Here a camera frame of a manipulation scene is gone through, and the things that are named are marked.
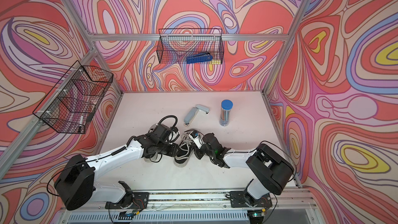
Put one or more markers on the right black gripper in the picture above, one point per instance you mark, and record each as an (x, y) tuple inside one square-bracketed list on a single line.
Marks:
[(197, 151)]

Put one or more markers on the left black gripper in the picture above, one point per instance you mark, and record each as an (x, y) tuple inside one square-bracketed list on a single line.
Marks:
[(174, 150)]

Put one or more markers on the black canvas sneaker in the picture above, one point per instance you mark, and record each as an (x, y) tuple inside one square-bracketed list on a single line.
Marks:
[(185, 149), (150, 153)]

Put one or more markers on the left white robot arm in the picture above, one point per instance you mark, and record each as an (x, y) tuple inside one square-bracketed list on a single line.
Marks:
[(79, 182)]

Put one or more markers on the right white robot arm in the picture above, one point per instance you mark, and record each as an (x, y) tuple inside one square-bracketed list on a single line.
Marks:
[(272, 172)]

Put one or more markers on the grey blue stapler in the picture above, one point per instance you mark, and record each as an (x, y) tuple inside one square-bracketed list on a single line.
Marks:
[(190, 116)]

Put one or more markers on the pencil tube with blue lid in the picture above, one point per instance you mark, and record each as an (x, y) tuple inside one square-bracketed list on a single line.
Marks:
[(226, 107)]

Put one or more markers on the white marker in basket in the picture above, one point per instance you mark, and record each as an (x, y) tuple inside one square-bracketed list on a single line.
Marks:
[(80, 127)]

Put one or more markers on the blue stapler in basket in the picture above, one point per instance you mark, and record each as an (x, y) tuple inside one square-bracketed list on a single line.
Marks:
[(199, 58)]

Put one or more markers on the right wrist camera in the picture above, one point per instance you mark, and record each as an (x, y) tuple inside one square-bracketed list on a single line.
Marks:
[(196, 137)]

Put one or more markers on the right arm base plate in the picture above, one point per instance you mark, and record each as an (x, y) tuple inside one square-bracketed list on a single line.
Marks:
[(241, 199)]

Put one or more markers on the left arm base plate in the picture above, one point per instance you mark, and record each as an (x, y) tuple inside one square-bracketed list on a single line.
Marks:
[(135, 200)]

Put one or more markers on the aluminium rail with vents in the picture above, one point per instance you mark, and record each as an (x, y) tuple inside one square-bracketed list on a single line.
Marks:
[(209, 206)]

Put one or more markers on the black wire basket left wall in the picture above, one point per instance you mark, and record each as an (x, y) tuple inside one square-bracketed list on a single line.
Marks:
[(81, 92)]

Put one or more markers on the black wire basket wall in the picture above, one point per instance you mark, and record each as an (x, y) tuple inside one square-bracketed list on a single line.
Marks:
[(81, 92), (175, 44)]

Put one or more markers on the black wire basket back wall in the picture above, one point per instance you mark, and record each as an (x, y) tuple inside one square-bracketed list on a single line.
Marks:
[(175, 44)]

